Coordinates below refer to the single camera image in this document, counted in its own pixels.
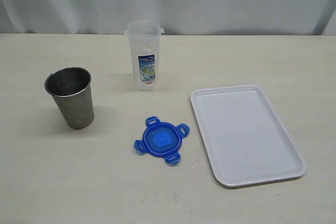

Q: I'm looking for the blue plastic lid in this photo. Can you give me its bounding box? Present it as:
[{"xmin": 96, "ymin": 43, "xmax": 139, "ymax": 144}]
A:
[{"xmin": 133, "ymin": 116, "xmax": 190, "ymax": 166}]

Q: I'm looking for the stainless steel cup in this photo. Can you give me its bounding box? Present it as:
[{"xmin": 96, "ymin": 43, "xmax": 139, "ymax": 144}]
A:
[{"xmin": 44, "ymin": 67, "xmax": 94, "ymax": 130}]

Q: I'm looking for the white rectangular tray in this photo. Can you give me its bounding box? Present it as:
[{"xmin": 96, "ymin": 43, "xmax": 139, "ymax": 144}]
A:
[{"xmin": 190, "ymin": 84, "xmax": 307, "ymax": 188}]

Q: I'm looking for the white backdrop curtain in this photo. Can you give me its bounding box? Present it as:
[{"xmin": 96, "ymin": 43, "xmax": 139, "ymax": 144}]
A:
[{"xmin": 1, "ymin": 0, "xmax": 335, "ymax": 35}]

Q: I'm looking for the clear plastic container with label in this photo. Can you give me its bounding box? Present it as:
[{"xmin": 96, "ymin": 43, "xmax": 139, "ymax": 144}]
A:
[{"xmin": 124, "ymin": 20, "xmax": 164, "ymax": 91}]

